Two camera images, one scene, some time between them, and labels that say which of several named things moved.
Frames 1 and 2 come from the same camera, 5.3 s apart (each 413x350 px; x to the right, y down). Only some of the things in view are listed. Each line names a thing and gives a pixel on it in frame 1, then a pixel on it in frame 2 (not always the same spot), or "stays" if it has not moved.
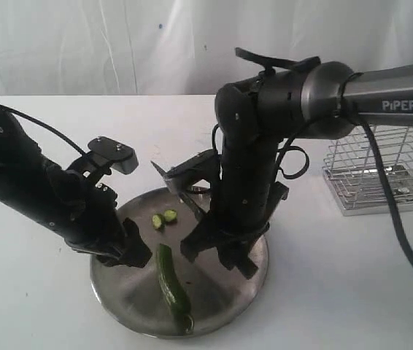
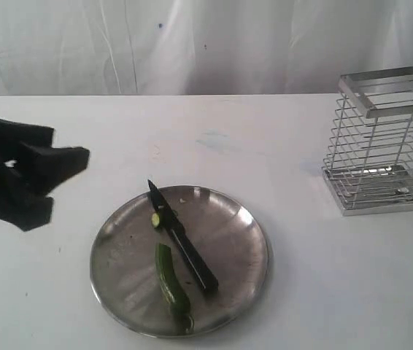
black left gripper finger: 136,251 -> 43,169
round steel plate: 133,297 stays
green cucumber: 174,288 stays
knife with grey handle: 187,201 -> 168,211
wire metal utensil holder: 411,154 stays
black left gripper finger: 107,260 -> 28,211
